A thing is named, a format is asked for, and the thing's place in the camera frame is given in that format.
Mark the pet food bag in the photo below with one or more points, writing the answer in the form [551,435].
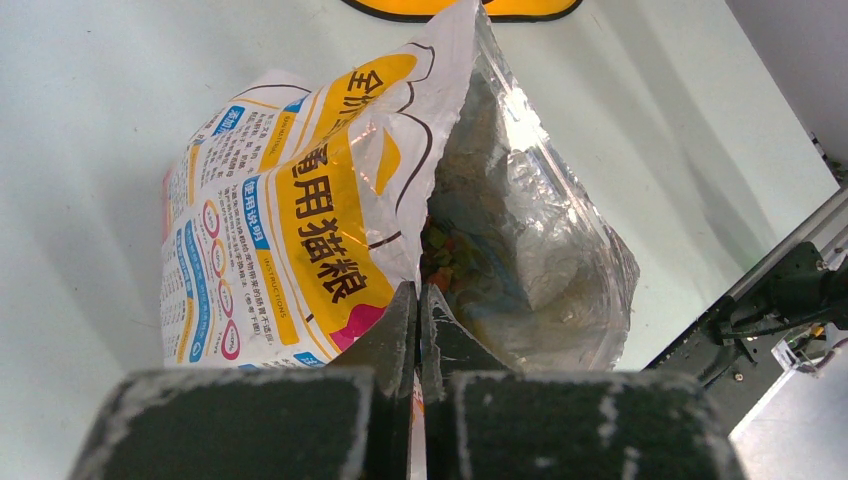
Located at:
[295,214]

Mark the pet food kibble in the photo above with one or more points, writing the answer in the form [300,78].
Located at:
[447,260]

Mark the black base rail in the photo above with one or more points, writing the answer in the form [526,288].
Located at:
[792,319]

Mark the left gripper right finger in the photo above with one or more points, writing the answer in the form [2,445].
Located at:
[486,421]

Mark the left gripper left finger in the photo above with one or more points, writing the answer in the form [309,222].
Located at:
[350,419]

